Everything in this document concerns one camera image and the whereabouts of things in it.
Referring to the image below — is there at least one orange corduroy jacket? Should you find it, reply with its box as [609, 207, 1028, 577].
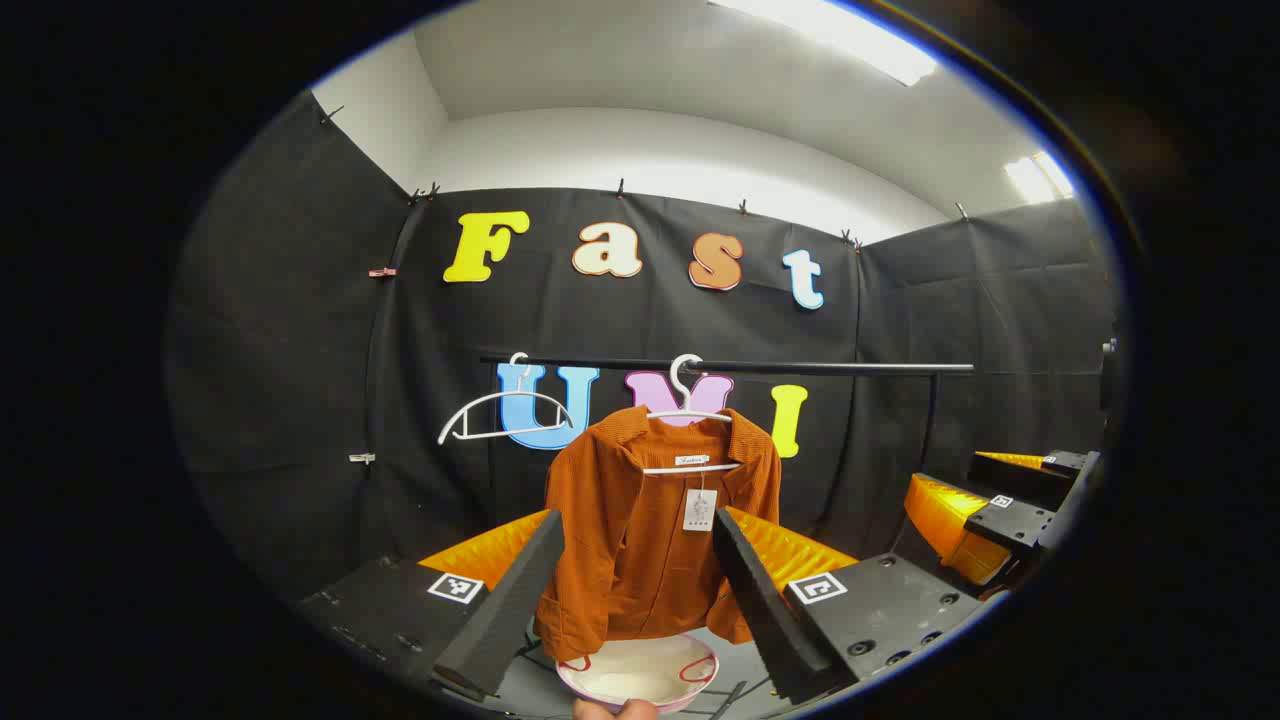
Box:
[533, 405, 783, 663]

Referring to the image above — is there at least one black backdrop cloth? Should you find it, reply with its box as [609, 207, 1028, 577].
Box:
[165, 90, 1121, 641]

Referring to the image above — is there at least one black clothes rack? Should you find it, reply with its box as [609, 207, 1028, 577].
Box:
[480, 352, 976, 479]

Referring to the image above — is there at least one white plastic clothes hanger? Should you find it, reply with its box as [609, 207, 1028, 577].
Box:
[640, 353, 746, 476]
[437, 352, 576, 447]

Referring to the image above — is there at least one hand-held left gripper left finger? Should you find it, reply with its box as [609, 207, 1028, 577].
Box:
[295, 508, 567, 700]

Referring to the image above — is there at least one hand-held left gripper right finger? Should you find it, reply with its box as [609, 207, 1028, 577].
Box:
[711, 505, 987, 706]

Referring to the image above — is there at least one long ceiling light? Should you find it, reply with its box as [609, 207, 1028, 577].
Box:
[708, 0, 941, 89]

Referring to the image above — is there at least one white round laundry hamper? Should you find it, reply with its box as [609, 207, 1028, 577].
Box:
[555, 632, 721, 715]

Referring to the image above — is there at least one row of black clips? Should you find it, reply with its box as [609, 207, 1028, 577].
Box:
[318, 103, 971, 253]

